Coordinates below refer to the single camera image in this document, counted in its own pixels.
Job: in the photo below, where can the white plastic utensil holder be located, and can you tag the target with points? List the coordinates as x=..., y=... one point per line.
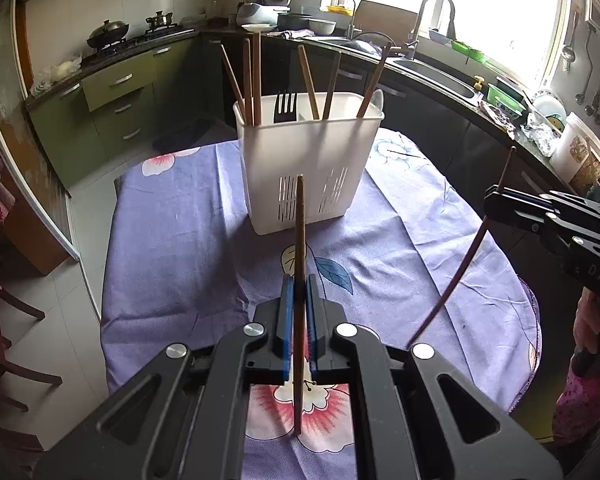
x=329, y=154

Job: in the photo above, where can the steel double sink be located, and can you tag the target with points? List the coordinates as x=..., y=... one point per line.
x=414, y=67

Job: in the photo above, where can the white plastic bag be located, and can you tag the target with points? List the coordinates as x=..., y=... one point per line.
x=47, y=77

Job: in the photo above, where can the black cooking pot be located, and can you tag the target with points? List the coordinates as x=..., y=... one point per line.
x=293, y=21

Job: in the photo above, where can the white bowl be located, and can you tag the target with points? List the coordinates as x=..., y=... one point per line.
x=322, y=27

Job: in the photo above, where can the gas stove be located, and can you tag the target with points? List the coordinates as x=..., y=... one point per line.
x=172, y=31

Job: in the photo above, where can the small steel pot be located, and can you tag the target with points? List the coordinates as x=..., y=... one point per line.
x=160, y=20

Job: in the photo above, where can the black wok with lid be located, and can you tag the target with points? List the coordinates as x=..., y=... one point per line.
x=109, y=33

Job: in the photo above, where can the white plate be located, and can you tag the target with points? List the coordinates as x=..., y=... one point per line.
x=258, y=28

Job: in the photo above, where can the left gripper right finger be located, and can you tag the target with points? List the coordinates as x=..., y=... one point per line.
x=315, y=315

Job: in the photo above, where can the steel kitchen faucet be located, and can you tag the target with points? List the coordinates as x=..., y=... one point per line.
x=429, y=12

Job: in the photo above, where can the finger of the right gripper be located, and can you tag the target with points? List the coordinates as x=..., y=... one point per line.
x=504, y=199
x=525, y=220

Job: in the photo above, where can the sliding glass door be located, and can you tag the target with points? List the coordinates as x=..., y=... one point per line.
x=45, y=238

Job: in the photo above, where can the chopstick in holder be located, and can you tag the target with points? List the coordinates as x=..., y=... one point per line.
x=248, y=93
x=256, y=78
x=374, y=81
x=331, y=86
x=308, y=81
x=233, y=81

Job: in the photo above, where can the green lower cabinets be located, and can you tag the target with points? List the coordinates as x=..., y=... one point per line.
x=116, y=107

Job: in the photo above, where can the black fork in holder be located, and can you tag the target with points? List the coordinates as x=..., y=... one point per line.
x=285, y=108

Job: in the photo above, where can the person's right hand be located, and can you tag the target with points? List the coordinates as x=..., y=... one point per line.
x=586, y=327

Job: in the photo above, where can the white rice cooker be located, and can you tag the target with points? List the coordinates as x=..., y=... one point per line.
x=262, y=12

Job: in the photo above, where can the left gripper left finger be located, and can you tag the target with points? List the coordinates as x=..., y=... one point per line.
x=284, y=326

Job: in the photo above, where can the wooden cutting board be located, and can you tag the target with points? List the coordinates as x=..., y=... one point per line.
x=397, y=23

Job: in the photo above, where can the wooden chopstick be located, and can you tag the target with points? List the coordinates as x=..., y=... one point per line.
x=455, y=280
x=299, y=301

